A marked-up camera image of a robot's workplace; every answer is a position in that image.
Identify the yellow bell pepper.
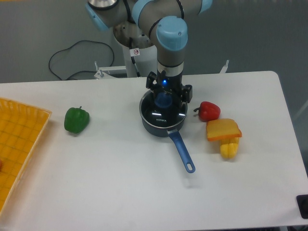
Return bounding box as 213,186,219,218
219,137,240,159

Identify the white metal base frame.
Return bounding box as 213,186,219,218
93,59,230,80

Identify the orange bread slice toy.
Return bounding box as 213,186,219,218
206,118,242,141

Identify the black object table corner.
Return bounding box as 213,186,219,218
296,194,308,219

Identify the black cable on floor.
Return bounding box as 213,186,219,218
49,40,115,81

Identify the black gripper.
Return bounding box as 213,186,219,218
146,71,193,106

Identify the green bell pepper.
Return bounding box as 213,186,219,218
64,106,90,134

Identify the glass pot lid blue knob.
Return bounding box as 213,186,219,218
139,90,188,129

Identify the yellow plastic basket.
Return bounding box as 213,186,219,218
0,98,52,213

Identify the red bell pepper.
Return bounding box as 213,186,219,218
193,101,221,122

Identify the dark blue saucepan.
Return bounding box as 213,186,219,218
141,115,196,174

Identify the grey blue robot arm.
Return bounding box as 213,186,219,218
86,0,212,103

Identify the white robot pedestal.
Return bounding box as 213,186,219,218
113,21,157,77

